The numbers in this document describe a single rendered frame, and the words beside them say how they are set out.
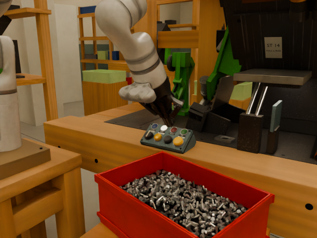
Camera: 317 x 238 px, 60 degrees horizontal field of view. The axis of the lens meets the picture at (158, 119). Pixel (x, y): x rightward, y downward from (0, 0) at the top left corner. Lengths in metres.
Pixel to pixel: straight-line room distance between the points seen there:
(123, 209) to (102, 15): 0.37
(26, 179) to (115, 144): 0.28
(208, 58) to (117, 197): 0.92
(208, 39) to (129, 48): 0.83
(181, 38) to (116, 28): 1.02
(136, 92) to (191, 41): 0.94
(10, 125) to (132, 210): 0.50
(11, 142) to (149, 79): 0.50
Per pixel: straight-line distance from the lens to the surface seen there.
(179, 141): 0.79
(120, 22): 0.52
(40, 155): 0.91
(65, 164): 0.92
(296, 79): 0.70
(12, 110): 0.91
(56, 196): 0.96
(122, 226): 0.61
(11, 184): 0.83
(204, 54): 1.36
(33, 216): 0.94
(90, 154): 1.02
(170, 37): 1.55
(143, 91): 0.58
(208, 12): 1.36
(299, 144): 0.97
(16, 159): 0.87
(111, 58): 7.19
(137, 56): 0.57
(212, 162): 0.75
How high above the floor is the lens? 1.20
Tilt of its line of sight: 15 degrees down
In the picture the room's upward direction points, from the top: straight up
